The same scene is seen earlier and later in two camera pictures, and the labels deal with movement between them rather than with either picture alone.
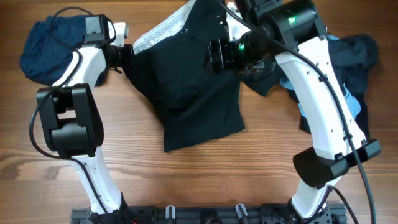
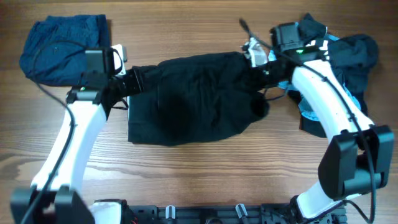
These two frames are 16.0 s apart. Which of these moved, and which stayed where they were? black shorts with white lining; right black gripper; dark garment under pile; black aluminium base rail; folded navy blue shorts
Moved: right black gripper; black shorts with white lining
Stayed: dark garment under pile; folded navy blue shorts; black aluminium base rail
